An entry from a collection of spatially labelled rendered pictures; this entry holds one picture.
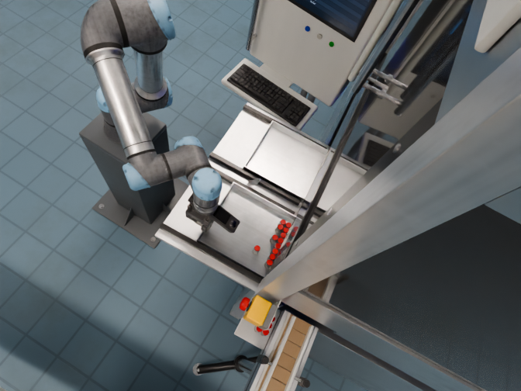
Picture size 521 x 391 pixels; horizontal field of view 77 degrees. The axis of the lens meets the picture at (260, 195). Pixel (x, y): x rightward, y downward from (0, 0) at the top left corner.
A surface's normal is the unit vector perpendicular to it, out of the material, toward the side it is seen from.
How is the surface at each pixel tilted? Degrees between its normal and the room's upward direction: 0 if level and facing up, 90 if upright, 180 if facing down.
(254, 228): 0
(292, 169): 0
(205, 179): 0
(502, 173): 90
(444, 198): 90
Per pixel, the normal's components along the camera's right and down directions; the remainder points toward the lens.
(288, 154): 0.18, -0.40
